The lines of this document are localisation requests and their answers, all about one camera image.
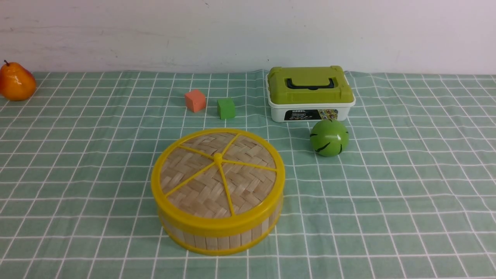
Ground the green toy watermelon ball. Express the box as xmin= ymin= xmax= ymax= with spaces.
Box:
xmin=310 ymin=119 xmax=350 ymax=157

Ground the green foam cube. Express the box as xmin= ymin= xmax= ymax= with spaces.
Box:
xmin=217 ymin=97 xmax=236 ymax=120

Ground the green white plastic toolbox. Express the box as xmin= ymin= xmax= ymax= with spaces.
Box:
xmin=265 ymin=65 xmax=356 ymax=122

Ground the yellow woven steamer lid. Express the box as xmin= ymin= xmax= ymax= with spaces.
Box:
xmin=151 ymin=128 xmax=285 ymax=237

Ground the green checkered tablecloth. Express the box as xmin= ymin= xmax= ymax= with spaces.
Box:
xmin=0 ymin=71 xmax=496 ymax=279

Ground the yellow bamboo steamer basket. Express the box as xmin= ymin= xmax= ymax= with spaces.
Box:
xmin=158 ymin=197 xmax=283 ymax=256

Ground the orange toy pear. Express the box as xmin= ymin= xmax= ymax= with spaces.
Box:
xmin=0 ymin=60 xmax=37 ymax=101

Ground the orange foam cube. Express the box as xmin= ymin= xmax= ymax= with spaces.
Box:
xmin=184 ymin=90 xmax=206 ymax=113

